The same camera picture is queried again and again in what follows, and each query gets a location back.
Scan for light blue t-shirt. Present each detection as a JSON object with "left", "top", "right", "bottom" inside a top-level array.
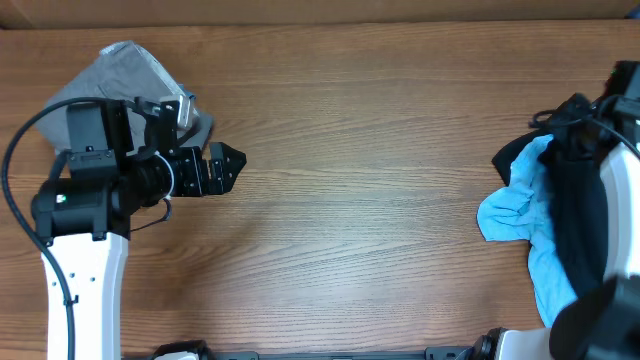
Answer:
[{"left": 476, "top": 133, "right": 577, "bottom": 327}]

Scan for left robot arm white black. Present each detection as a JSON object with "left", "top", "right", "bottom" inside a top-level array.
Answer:
[{"left": 31, "top": 97, "right": 247, "bottom": 359}]

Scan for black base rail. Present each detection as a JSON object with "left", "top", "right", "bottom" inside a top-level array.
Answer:
[{"left": 123, "top": 340, "right": 473, "bottom": 360}]

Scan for folded grey shorts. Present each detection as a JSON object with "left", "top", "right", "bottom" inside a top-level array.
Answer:
[{"left": 36, "top": 41, "right": 214, "bottom": 152}]

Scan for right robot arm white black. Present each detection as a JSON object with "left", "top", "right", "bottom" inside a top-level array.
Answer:
[{"left": 461, "top": 60, "right": 639, "bottom": 359}]

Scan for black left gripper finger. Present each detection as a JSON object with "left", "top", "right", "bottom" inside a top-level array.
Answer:
[
  {"left": 209, "top": 142, "right": 247, "bottom": 173},
  {"left": 209, "top": 167, "right": 239, "bottom": 195}
]

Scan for black t-shirt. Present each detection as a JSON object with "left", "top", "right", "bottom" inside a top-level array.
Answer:
[{"left": 492, "top": 93, "right": 608, "bottom": 297}]

